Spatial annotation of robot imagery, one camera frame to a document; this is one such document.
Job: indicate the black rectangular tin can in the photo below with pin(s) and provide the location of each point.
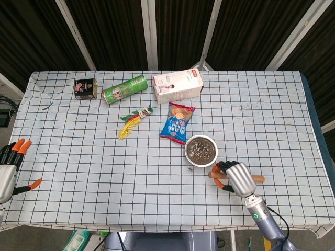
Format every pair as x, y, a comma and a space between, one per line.
83, 89

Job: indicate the black equipment box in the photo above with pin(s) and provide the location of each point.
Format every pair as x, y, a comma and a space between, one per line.
5, 115

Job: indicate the wooden stick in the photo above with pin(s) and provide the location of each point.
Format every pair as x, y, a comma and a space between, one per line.
259, 178

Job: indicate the colourful feather shuttlecock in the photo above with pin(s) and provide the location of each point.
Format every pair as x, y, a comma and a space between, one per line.
129, 125

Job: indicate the green chips can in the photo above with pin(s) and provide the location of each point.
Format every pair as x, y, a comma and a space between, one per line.
123, 90

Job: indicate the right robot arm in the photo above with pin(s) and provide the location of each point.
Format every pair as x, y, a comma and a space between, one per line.
264, 219

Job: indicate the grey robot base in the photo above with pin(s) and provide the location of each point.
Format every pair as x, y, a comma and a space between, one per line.
162, 241

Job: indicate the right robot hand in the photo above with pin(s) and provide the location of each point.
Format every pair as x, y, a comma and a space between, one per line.
240, 179

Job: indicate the green white wipes pack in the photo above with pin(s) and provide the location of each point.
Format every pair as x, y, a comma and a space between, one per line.
77, 240

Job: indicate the white carton box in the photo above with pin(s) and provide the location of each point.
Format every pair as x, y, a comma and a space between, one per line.
178, 86

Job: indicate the blue table frame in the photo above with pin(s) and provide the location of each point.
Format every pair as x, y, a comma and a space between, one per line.
314, 117

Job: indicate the crushed seeds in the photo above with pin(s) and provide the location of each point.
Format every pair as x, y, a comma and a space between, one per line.
201, 150

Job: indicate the stainless steel bowl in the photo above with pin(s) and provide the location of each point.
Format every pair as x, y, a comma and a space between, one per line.
187, 154

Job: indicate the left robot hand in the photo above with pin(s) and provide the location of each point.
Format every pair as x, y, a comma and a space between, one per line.
6, 177

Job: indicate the spilled seed crumbs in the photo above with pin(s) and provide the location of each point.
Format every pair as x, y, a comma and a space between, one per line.
191, 170

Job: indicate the white metal frame post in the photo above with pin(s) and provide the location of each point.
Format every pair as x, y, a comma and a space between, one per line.
209, 34
295, 34
10, 85
76, 34
149, 34

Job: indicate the white black-checkered tablecloth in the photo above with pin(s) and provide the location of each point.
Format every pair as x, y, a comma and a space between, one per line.
104, 170

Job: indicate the blue snack bag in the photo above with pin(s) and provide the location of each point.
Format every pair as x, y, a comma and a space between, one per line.
175, 128

